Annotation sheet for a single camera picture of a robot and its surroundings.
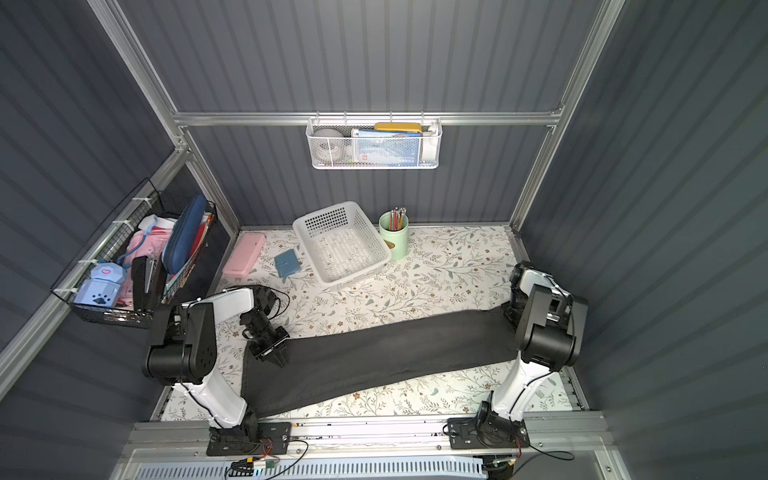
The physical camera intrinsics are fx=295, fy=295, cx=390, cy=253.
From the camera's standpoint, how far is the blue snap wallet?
108cm

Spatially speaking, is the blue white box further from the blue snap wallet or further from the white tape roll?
the blue snap wallet

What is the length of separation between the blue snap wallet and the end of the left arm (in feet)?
0.91

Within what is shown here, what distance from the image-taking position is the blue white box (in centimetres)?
86

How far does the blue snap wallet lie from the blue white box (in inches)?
17.9

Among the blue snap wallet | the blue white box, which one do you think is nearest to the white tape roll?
the blue white box

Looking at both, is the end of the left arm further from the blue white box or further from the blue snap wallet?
the blue white box

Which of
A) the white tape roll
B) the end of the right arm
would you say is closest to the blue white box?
the white tape roll
